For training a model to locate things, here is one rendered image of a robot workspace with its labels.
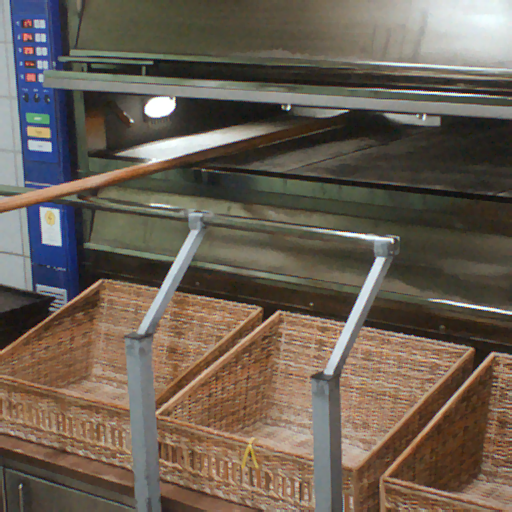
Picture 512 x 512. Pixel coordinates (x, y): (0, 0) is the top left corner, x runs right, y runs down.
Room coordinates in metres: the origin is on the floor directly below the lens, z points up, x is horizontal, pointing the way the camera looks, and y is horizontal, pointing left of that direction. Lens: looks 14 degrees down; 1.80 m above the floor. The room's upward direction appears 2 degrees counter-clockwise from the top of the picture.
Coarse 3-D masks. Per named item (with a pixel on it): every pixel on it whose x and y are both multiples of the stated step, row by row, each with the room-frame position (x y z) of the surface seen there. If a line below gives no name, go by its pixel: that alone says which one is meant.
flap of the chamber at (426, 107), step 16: (48, 80) 3.45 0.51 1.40; (64, 80) 3.41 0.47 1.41; (80, 80) 3.38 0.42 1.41; (176, 96) 3.18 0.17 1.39; (192, 96) 3.15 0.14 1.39; (208, 96) 3.12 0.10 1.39; (224, 96) 3.09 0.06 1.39; (240, 96) 3.06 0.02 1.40; (256, 96) 3.03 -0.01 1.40; (272, 96) 3.00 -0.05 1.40; (288, 96) 2.98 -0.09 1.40; (304, 96) 2.95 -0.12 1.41; (320, 96) 2.92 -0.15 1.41; (336, 96) 2.90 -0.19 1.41; (416, 112) 2.77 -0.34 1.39; (432, 112) 2.75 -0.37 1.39; (448, 112) 2.72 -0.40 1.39; (464, 112) 2.70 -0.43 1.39; (480, 112) 2.68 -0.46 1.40; (496, 112) 2.66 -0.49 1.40
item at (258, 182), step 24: (96, 168) 3.56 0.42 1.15; (120, 168) 3.51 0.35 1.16; (192, 168) 3.35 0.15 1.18; (216, 168) 3.34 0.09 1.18; (240, 168) 3.32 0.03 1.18; (288, 192) 3.16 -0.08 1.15; (312, 192) 3.12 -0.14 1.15; (336, 192) 3.08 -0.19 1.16; (360, 192) 3.04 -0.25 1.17; (384, 192) 3.00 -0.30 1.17; (408, 192) 2.96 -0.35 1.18; (432, 192) 2.94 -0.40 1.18; (456, 192) 2.93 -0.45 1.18; (480, 216) 2.84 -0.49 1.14; (504, 216) 2.81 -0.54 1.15
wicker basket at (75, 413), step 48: (96, 288) 3.49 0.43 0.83; (144, 288) 3.42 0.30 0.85; (96, 336) 3.48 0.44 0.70; (192, 336) 3.29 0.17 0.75; (240, 336) 3.12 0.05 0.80; (0, 384) 3.10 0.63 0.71; (48, 384) 3.34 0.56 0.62; (96, 384) 3.41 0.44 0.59; (0, 432) 3.11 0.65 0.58; (48, 432) 3.01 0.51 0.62; (96, 432) 3.07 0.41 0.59
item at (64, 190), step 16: (288, 128) 3.74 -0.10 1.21; (304, 128) 3.78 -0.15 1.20; (320, 128) 3.84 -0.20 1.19; (224, 144) 3.51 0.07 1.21; (240, 144) 3.55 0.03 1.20; (256, 144) 3.61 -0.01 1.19; (160, 160) 3.32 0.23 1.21; (176, 160) 3.35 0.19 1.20; (192, 160) 3.40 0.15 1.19; (96, 176) 3.14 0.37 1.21; (112, 176) 3.17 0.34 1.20; (128, 176) 3.21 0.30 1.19; (32, 192) 2.98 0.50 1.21; (48, 192) 3.00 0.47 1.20; (64, 192) 3.04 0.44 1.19; (80, 192) 3.09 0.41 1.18; (0, 208) 2.89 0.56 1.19; (16, 208) 2.93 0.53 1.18
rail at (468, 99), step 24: (48, 72) 3.45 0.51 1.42; (72, 72) 3.40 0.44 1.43; (96, 72) 3.35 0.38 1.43; (360, 96) 2.86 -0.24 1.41; (384, 96) 2.82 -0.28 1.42; (408, 96) 2.79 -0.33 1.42; (432, 96) 2.75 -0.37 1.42; (456, 96) 2.72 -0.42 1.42; (480, 96) 2.68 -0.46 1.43; (504, 96) 2.65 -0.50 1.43
